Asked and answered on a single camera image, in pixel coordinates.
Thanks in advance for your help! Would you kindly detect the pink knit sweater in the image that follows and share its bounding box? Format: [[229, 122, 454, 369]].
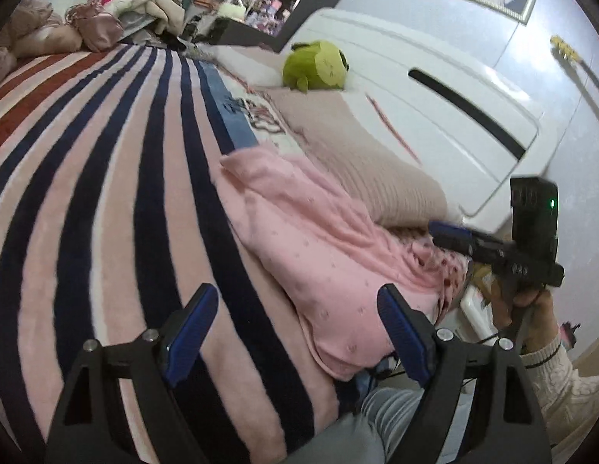
[[215, 146, 468, 380]]

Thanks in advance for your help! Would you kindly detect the white bed headboard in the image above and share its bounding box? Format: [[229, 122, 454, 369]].
[[289, 9, 563, 232]]

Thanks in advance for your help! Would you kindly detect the green plush toy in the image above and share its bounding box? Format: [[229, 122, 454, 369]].
[[283, 41, 350, 93]]

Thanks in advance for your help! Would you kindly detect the pink crumpled duvet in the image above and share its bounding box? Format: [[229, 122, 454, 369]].
[[0, 0, 82, 83]]

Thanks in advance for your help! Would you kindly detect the beige ribbed pillow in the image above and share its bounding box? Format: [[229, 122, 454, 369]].
[[266, 88, 462, 229]]

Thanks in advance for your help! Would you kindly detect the person's right hand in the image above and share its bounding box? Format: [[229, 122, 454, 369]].
[[490, 280, 560, 354]]

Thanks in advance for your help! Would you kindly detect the white red patterned sheet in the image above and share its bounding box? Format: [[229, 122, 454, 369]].
[[218, 70, 305, 156]]

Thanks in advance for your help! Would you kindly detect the striped fleece blanket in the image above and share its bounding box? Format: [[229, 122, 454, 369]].
[[0, 46, 348, 463]]

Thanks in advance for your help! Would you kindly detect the cream clothes pile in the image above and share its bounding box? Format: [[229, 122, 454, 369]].
[[103, 0, 185, 36]]

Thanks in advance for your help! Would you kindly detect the pink satin bag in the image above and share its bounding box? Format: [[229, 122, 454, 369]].
[[65, 0, 123, 53]]

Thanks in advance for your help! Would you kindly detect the white knit right sleeve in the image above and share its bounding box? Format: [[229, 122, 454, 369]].
[[520, 335, 599, 463]]

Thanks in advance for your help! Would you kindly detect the person's grey trouser leg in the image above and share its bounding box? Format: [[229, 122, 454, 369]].
[[286, 387, 423, 464]]

